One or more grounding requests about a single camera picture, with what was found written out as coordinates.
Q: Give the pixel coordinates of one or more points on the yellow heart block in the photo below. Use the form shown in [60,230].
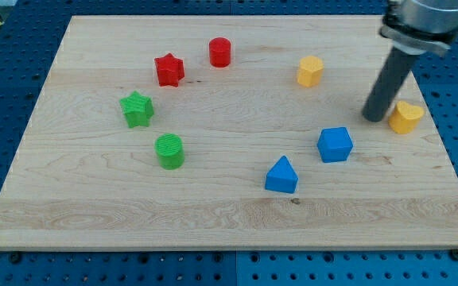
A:
[405,117]

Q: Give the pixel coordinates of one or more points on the green cylinder block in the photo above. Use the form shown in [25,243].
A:
[169,150]

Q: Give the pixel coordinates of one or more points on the red star block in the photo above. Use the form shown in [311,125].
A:
[170,70]

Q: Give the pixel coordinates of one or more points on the light wooden board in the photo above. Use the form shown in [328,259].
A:
[82,180]

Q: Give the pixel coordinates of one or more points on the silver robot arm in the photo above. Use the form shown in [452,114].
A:
[414,27]

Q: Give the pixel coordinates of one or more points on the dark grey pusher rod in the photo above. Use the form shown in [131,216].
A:
[393,74]

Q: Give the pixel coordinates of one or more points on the blue cube block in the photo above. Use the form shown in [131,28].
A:
[334,144]

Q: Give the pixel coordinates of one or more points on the yellow hexagon block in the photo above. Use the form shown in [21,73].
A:
[310,71]

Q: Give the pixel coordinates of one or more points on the green star block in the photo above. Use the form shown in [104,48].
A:
[137,109]

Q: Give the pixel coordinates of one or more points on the blue triangular prism block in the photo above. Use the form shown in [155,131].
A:
[282,177]

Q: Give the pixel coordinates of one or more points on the red cylinder block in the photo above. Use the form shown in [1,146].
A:
[219,52]

